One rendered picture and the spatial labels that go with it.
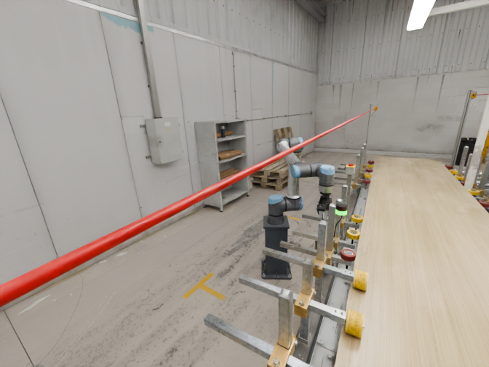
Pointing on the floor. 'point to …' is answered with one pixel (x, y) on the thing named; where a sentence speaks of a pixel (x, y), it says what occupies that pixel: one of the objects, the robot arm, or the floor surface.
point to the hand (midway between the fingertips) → (323, 220)
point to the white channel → (487, 97)
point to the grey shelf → (209, 171)
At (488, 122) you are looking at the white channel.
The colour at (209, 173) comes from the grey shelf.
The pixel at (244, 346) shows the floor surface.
